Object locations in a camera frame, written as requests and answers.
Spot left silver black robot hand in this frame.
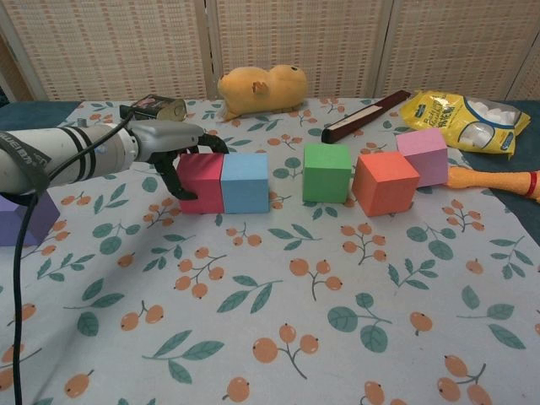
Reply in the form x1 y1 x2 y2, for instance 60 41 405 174
127 121 230 202

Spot magenta foam cube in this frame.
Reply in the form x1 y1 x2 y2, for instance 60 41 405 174
175 152 224 214

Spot purple foam cube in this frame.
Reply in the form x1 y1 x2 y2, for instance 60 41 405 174
0 192 61 248

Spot green foam cube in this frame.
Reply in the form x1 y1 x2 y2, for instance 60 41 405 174
302 143 351 203

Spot orange foam cube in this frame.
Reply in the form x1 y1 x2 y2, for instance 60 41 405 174
351 151 420 218

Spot pink foam cube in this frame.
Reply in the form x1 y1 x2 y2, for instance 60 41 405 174
396 127 450 188

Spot black luncheon meat tin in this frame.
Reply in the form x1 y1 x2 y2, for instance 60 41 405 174
119 95 188 124

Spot light blue foam cube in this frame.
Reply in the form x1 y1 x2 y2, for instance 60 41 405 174
220 152 271 215

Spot woven bamboo folding screen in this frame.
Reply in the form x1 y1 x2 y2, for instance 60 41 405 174
0 0 540 102

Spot yellow plush toy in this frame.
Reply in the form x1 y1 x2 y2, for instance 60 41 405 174
217 64 308 123

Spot floral print tablecloth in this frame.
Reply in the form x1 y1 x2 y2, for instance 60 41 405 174
0 97 540 405

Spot dark red folding fan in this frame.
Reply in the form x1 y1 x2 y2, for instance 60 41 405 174
321 89 412 144

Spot yellow marshmallow bag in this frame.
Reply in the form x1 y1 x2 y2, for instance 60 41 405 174
399 89 532 160

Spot yellow rubber chicken toy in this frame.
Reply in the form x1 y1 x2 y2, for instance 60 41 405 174
446 165 540 202

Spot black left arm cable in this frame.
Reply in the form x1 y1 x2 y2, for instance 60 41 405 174
11 112 134 405

